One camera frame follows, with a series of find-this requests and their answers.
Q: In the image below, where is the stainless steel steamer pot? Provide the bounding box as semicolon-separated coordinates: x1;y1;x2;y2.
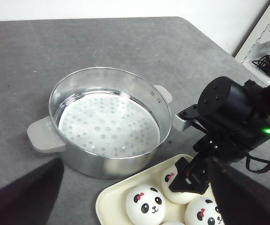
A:
27;67;172;179

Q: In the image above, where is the panda bun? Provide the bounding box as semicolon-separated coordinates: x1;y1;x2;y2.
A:
125;184;166;225
184;197;224;225
160;165;198;204

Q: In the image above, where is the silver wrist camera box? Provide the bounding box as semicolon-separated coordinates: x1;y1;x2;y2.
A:
172;104;199;132

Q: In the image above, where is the white shelf frame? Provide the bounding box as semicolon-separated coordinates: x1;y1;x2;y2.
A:
235;4;270;85

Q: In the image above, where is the cream plastic tray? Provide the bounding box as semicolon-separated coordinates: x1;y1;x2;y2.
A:
95;154;222;225

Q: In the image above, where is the white perforated steamer liner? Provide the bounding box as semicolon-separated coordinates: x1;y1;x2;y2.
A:
59;93;160;158

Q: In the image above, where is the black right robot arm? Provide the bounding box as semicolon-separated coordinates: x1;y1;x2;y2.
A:
169;76;270;225

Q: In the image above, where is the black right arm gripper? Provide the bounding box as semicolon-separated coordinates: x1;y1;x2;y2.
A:
169;134;270;225

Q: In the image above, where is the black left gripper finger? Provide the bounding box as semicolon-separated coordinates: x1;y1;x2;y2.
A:
0;158;64;225

